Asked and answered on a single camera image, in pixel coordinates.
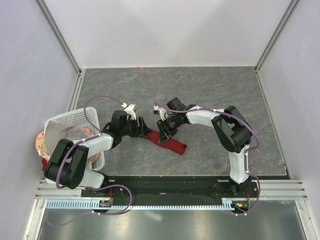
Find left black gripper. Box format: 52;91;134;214
120;116;151;138

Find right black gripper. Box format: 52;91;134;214
156;114;181;145

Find red cloth napkin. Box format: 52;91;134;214
142;129;187;155

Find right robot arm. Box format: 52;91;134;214
153;97;252;197

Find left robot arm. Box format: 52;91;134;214
44;110;151;197

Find white plastic basket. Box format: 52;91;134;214
44;107;105;188

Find patterned plate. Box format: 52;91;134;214
35;127;101;163

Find red cloth in basket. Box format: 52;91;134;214
41;158;49;172

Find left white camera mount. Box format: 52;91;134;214
121;102;137;120

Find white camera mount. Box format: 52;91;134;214
121;102;137;120
153;105;168;121

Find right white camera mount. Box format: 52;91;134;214
153;105;168;121

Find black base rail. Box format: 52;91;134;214
79;174;261;201

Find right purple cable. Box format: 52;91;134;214
153;100;262;183

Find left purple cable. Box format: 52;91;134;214
55;96;128;190

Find white slotted cable duct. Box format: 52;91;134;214
46;198;248;211

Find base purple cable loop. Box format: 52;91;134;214
44;184;136;228

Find left aluminium frame post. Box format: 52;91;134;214
34;0;83;76

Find aluminium frame post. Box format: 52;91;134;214
34;0;83;76
254;0;301;73

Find right aluminium frame post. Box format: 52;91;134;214
254;0;301;73

